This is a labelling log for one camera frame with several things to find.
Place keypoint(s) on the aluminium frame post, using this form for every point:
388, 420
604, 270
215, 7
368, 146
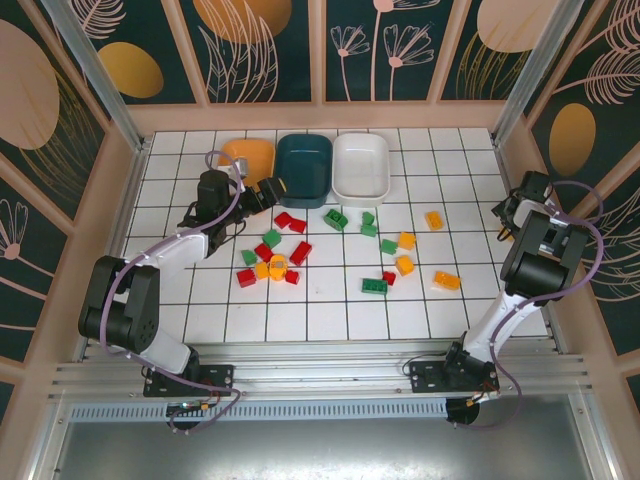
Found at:
538, 75
96, 75

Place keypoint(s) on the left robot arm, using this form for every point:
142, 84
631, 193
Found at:
125, 300

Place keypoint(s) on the grey metal sheet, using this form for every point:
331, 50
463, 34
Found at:
320, 450

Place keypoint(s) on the long flat green lego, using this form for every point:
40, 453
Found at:
375, 286

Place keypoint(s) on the long red lego brick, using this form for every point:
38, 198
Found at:
300, 253

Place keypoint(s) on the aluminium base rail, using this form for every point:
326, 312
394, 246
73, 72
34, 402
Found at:
320, 370

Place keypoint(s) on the small red lego brick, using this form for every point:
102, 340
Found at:
389, 278
292, 277

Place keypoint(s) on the round yellow lego piece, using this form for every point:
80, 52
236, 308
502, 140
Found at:
277, 268

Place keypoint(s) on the teal plastic bin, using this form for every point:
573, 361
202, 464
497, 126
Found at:
305, 165

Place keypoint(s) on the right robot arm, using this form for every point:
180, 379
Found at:
535, 265

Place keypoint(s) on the large arched green lego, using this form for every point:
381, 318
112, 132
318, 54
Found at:
335, 218

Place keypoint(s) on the long yellow lego brick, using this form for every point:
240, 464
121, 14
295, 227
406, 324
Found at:
447, 280
433, 220

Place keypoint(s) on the orange plastic bin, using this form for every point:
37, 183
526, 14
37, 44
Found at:
250, 150

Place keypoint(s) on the aluminium table side rail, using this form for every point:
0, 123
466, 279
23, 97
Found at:
504, 170
130, 190

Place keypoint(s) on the green lego brick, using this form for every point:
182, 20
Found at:
368, 218
272, 238
388, 246
248, 257
368, 230

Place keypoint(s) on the white plastic bin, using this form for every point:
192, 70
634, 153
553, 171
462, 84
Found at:
360, 165

